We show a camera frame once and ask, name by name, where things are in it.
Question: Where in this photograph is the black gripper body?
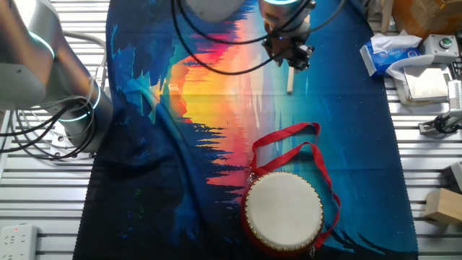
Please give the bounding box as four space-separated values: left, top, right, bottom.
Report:
261 34 315 61

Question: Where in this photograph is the red drum with white skin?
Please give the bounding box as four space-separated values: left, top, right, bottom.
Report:
240 170 325 258

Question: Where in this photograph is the blue tissue pack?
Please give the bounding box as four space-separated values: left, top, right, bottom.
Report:
359 30 423 77

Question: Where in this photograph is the light wooden plank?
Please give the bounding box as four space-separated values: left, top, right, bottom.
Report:
380 0 394 25

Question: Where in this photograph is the silver kitchen scale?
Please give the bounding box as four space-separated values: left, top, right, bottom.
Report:
395 64 454 106

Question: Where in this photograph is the brown cardboard box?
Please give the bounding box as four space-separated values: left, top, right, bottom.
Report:
391 0 462 40

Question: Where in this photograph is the grey box with green button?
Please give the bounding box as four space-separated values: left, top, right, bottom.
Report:
420 34 460 65

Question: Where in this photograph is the white ribbed device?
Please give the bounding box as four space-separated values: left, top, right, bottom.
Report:
447 79 462 113

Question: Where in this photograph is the sunset forest printed tablecloth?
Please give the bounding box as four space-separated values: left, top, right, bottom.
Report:
71 0 419 260

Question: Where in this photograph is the grey plastic box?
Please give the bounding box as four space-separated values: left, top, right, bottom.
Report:
443 161 462 192

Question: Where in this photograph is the large plain wooden block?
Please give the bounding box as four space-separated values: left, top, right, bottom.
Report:
424 188 462 225

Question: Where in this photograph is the white power strip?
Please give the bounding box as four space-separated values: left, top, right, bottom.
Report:
0 223 39 260

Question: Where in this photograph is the thick black gripper cable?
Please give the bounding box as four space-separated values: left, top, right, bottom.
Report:
177 0 348 46
170 0 279 77

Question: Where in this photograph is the black clamp camera mount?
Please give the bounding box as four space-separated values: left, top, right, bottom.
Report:
418 111 462 137

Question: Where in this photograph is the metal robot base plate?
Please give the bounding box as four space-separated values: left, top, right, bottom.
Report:
45 118 98 160

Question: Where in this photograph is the black base cable bundle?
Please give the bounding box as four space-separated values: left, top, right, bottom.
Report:
0 96 98 160

